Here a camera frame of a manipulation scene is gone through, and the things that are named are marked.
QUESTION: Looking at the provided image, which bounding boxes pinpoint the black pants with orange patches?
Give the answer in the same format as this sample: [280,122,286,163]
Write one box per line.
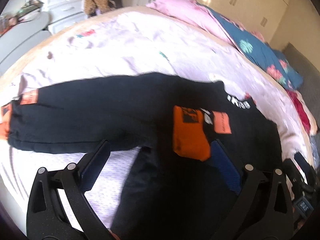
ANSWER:
[1,73,282,239]

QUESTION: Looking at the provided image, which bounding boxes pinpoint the beige mattress blanket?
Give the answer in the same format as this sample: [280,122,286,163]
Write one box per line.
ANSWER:
[0,6,316,165]

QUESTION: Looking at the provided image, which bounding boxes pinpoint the red and cream pillow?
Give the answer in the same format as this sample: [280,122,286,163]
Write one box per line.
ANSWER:
[286,90,318,136]

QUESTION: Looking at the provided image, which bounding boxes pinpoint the grey upholstered headboard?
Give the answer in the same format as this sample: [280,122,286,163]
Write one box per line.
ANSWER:
[283,43,320,125]

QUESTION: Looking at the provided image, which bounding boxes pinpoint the blue floral duvet pink lining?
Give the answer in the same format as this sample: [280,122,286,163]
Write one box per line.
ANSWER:
[146,0,303,90]

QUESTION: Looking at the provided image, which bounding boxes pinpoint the grey ironing board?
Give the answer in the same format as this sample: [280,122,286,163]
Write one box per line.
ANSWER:
[1,12,51,75]

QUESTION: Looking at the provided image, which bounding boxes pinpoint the pale pink strawberry bed sheet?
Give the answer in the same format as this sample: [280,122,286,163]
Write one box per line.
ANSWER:
[0,11,308,230]

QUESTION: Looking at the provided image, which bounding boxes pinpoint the white drawer dresser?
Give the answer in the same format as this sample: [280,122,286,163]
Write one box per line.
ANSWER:
[39,0,87,34]

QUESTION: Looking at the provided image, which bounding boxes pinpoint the brown plush toy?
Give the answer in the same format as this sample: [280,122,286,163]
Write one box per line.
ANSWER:
[84,0,111,16]

